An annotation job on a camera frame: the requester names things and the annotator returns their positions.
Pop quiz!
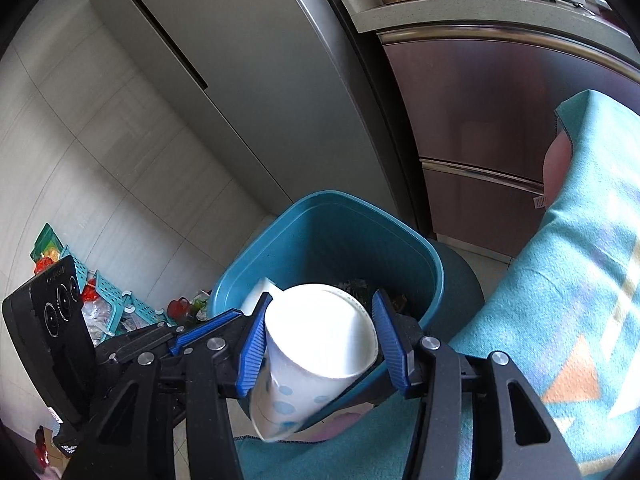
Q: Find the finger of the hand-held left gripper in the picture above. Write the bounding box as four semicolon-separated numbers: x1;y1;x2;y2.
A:
97;309;246;365

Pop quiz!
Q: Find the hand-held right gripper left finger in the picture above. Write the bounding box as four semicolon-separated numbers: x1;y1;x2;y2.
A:
62;300;275;480

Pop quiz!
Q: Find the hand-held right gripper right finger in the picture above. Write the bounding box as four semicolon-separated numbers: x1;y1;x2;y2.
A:
371;289;583;480

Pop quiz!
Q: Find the blue dotted paper cup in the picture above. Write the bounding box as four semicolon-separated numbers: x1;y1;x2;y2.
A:
250;283;379;443

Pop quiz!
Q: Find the blue plastic bin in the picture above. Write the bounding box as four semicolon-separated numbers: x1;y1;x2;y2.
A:
207;190;446;426

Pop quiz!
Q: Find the teal plastic basket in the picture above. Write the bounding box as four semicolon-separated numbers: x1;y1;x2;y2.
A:
60;245;168;336

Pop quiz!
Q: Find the green patterned wrapper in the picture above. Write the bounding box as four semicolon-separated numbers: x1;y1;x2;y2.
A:
340;276;413;318

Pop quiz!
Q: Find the green plastic basket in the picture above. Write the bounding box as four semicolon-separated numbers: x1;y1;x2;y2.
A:
31;222;68;266

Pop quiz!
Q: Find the teal grey printed blanket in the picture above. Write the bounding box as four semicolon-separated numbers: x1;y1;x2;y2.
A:
235;89;640;480

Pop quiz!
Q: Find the brown kitchen counter cabinet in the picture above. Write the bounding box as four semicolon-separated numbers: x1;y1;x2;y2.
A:
340;0;640;261

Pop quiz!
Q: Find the grey refrigerator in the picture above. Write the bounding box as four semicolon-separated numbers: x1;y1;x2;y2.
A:
85;0;416;221

